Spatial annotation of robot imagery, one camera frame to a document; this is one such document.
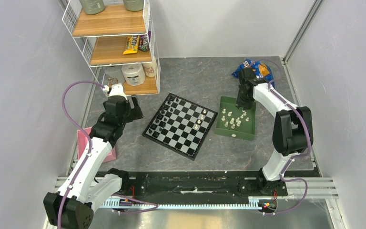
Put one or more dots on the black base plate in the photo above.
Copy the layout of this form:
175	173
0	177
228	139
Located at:
197	187

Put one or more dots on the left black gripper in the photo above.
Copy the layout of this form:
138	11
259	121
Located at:
135	113

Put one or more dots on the blue chips bag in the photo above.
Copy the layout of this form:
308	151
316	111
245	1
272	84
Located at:
260	71

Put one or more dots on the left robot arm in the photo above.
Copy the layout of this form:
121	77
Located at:
73	205

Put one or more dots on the yellow candy bag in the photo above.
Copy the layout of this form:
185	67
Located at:
132	44

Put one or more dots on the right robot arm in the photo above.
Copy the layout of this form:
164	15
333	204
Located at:
292	132

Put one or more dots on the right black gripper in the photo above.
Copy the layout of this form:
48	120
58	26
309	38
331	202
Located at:
240	102

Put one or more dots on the white wire wooden shelf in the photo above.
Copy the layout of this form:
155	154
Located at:
101	38

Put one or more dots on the pink plastic box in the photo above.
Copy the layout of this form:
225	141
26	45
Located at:
101	150

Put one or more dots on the black white chessboard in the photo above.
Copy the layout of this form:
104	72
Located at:
173	126

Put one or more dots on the white cup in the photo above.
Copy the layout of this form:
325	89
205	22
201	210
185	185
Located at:
150	68

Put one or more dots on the brown candy bag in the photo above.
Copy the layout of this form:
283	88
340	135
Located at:
144	42

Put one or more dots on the green bottle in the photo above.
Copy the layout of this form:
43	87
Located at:
133	5
92	7

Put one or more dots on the white patterned mug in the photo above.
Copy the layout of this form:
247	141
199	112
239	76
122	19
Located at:
114	74

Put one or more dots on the aluminium frame rail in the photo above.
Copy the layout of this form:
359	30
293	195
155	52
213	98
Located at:
302	30

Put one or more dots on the green plastic tray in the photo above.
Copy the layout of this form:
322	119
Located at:
235	122

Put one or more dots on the white toilet paper roll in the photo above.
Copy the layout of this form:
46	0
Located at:
134	74

